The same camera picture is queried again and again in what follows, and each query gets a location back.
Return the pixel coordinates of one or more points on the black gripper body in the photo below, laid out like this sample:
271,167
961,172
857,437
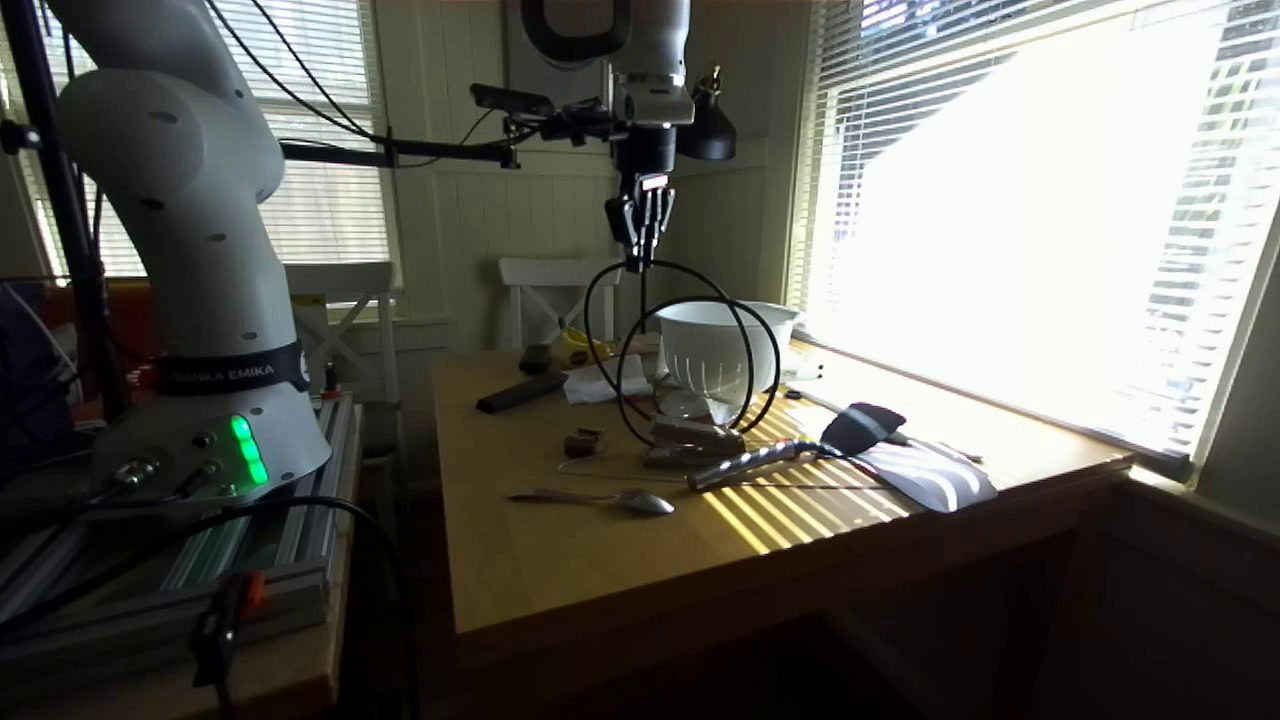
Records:
646,159

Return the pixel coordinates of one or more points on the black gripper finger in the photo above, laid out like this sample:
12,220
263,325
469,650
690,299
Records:
657,220
624,224

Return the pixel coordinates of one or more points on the aluminium robot base platform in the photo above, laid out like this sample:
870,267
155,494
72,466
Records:
123,574

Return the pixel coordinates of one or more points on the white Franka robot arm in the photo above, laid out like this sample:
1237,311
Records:
175,203

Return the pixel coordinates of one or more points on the black lamp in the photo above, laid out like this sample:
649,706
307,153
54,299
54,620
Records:
714,134

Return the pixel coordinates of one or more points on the white wooden chair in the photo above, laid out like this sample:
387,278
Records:
344,281
563,281

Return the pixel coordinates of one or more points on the yellow object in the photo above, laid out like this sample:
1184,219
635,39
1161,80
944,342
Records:
581,347

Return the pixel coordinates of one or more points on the white paper napkin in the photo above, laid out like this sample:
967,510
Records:
603,382

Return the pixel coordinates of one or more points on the black remote control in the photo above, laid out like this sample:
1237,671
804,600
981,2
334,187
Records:
521,394

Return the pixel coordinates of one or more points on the small brown round object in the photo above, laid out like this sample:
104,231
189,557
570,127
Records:
581,442

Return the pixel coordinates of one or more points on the black boom rod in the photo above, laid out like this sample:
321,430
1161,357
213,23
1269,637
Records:
401,151

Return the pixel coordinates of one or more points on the metal spoon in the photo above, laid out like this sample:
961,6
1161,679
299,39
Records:
646,500

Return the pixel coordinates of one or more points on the small white window blinds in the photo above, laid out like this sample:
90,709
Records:
321,215

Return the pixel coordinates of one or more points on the white ribbed cloth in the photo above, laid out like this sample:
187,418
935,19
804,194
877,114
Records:
926,479

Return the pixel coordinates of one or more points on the large white window blinds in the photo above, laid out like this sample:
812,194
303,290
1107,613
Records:
1041,215

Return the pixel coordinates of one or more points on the orange connector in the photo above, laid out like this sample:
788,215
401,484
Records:
250,599

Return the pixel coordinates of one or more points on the black stand pole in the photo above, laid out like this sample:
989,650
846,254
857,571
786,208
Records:
64,224

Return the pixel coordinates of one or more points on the black camera on boom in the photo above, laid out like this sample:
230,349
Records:
509,99

